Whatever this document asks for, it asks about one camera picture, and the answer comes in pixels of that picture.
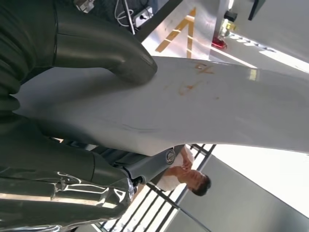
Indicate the small red object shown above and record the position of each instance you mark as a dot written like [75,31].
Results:
[218,43]

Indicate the metal floor socket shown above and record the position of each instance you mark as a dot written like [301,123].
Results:
[84,4]

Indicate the white power strip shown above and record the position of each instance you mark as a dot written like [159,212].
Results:
[142,16]

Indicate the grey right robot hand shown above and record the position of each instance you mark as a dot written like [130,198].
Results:
[60,179]

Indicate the black window railing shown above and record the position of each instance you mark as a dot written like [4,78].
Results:
[163,196]

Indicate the person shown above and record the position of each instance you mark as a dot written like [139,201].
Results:
[183,179]

